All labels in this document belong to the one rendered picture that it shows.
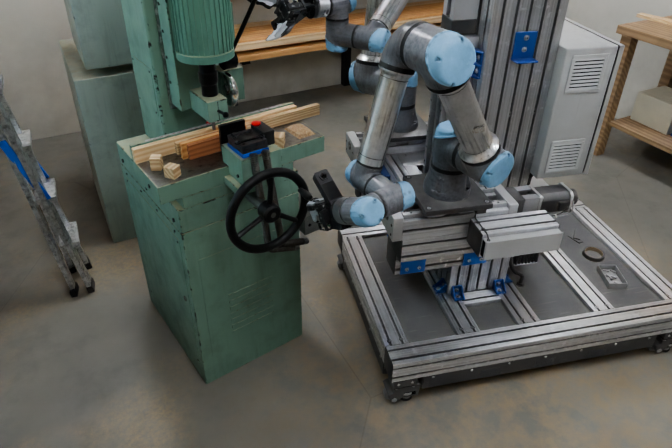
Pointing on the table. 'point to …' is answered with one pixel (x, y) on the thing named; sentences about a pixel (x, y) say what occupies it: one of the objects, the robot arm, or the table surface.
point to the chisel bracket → (207, 108)
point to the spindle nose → (208, 76)
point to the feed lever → (244, 25)
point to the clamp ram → (230, 129)
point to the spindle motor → (199, 3)
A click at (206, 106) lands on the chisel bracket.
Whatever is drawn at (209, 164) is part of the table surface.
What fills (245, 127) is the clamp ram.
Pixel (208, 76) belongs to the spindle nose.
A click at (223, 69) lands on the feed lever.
